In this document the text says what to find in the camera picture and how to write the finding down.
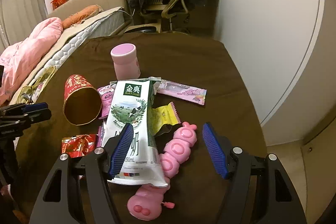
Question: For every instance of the pink caterpillar toy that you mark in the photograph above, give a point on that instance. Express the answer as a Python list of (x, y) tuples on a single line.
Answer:
[(147, 203)]

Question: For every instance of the office chair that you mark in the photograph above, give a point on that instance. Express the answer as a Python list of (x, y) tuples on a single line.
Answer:
[(163, 9)]

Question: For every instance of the small red plastic bag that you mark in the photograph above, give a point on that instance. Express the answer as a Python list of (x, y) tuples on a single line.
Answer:
[(57, 3)]

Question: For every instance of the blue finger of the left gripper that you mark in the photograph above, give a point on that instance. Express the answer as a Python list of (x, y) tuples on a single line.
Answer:
[(40, 115), (35, 107)]

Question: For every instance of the black round bin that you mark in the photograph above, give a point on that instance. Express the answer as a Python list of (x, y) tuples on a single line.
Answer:
[(143, 29)]

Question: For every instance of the beige bed sheet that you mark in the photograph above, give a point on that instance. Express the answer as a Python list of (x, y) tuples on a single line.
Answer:
[(78, 27)]

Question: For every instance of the yellow plastic trash bag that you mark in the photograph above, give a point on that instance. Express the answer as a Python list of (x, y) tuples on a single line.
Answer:
[(30, 93)]

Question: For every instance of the pink cylindrical jar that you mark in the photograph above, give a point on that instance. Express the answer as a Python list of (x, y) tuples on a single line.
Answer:
[(125, 61)]

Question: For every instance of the pink floral quilt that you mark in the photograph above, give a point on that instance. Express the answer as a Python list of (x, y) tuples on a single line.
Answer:
[(21, 58)]

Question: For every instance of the small yellow wrapper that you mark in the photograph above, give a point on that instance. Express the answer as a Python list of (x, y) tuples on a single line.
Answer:
[(163, 119)]

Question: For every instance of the red gold snack wrapper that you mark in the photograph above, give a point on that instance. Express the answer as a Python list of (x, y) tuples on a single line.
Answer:
[(79, 145)]

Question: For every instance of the white green milk pouch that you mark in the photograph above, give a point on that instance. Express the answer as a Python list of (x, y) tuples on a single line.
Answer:
[(132, 103)]

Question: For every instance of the quilted mattress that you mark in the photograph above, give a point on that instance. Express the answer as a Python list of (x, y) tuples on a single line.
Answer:
[(78, 37)]

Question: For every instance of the beige window curtain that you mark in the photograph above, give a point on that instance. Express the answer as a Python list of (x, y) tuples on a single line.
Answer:
[(19, 18)]

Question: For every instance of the purple candy wrapper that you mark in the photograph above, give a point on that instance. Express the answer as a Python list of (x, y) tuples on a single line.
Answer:
[(182, 91)]

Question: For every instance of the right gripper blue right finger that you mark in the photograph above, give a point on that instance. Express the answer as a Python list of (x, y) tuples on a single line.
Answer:
[(218, 148)]

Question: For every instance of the pink pig snack wrapper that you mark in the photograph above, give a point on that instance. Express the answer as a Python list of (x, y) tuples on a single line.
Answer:
[(106, 94)]

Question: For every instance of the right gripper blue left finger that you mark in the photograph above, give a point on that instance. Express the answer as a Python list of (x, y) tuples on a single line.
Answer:
[(123, 142)]

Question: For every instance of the orange pillow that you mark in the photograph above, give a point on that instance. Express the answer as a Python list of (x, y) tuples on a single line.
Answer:
[(81, 15)]

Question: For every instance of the red paper cup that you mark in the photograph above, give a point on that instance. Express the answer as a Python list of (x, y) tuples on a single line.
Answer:
[(82, 102)]

